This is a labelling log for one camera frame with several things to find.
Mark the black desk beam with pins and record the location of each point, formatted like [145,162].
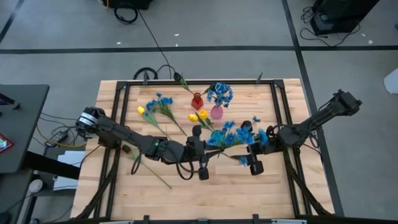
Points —
[51,165]

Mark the white round device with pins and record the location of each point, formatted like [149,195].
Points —
[35,186]

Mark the red glass vase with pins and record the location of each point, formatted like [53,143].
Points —
[197,102]

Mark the black power adapter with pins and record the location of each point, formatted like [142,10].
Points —
[56,138]

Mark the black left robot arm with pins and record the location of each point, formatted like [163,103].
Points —
[124,133]

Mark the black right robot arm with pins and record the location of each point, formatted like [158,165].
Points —
[311,123]

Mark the black equipment box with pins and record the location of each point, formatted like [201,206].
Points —
[129,3]

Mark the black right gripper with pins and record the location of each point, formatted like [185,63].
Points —
[255,149]

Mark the dark single tulip stem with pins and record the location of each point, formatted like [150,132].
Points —
[126,148]

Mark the blue flower bunch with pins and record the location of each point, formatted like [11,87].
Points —
[244,135]
[164,101]
[220,93]

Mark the black equipment case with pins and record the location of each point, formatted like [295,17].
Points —
[342,12]

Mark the purple glass vase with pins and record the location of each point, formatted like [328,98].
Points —
[216,112]

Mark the dark double tulip stem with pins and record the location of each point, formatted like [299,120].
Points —
[185,84]

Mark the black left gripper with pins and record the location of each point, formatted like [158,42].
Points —
[199,149]

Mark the red sticker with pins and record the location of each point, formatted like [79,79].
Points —
[4,143]

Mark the grey desk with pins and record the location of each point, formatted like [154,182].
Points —
[18,124]

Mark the black aluminium table frame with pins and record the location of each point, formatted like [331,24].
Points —
[155,82]

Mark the yellow double tulip stem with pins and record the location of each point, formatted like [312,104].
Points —
[192,118]

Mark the white bag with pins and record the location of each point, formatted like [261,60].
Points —
[392,81]

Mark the yellow single tulip stem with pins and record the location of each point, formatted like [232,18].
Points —
[140,110]

